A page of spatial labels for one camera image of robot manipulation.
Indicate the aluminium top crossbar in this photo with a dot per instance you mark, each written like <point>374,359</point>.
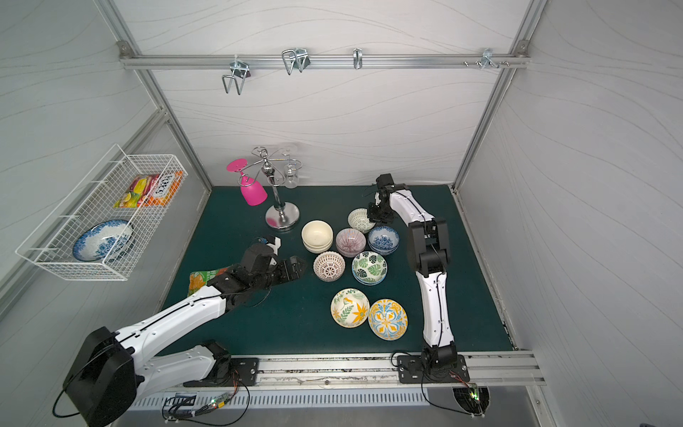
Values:
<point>318,61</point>

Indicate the white lattice bowl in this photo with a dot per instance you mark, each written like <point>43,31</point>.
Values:
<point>358,219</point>
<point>329,266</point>

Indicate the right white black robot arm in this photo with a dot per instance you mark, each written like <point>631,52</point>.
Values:
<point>428,255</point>

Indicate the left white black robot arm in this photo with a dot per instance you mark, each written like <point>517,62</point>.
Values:
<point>114,369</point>

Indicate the blue yellow floral bowl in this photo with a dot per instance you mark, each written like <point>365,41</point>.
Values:
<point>388,320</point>

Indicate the blue white bowl in basket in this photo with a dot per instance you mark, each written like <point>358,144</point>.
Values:
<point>106,240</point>

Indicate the pink striped bowl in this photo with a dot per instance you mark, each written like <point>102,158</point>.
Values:
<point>350,239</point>
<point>349,254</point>

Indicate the metal hook right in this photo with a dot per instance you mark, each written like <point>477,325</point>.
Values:
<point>487,61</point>

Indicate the green leaf bowl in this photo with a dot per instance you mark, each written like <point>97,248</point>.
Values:
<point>369,264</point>
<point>369,280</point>

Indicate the green snack bag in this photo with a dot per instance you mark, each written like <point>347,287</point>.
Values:
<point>200,279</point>

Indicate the metal double hook middle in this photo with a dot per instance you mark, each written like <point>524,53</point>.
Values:
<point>295,59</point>

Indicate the white lattice bowl back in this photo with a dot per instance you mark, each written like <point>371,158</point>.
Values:
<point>358,219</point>

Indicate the aluminium front mounting rail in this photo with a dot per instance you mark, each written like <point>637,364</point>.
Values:
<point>333,371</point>

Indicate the white wire wall basket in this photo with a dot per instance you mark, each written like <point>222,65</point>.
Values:
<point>49,246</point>

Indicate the metal double hook left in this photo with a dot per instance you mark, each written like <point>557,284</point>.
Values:
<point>235,79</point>

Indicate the metal double hook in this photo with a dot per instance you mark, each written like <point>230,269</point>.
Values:
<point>235,79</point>
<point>295,59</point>

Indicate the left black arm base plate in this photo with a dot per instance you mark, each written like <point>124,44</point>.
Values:
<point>229,373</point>

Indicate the clear wine glass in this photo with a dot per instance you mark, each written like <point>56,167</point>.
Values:
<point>290,168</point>

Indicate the blue white bowl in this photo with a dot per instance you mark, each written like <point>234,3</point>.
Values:
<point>383,236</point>
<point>106,240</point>

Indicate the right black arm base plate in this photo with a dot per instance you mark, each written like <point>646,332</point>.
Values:
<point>417,370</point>

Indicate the blue patterned bowl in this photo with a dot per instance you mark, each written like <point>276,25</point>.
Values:
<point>384,250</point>

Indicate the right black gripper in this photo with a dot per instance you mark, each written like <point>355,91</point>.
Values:
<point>378,211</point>

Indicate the white lattice bowl front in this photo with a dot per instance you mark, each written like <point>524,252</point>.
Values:
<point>329,266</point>

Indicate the pink plastic wine glass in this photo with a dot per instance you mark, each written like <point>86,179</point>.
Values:
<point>251,190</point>

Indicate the small metal hook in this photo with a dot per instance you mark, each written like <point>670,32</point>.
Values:
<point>357,56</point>

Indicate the colourful snack packet in basket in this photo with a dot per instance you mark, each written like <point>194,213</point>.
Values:
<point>151,190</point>

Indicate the cream bowl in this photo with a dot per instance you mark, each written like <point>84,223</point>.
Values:
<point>318,249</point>
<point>317,233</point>

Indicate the chrome glass holder stand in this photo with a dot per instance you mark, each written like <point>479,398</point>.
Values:
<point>282,216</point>

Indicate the yellow leaf patterned bowl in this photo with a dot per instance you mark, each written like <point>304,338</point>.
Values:
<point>349,308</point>

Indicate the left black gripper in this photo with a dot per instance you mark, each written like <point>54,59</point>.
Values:
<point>287,268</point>

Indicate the dark green table mat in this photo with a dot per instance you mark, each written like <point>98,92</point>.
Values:
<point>295,318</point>

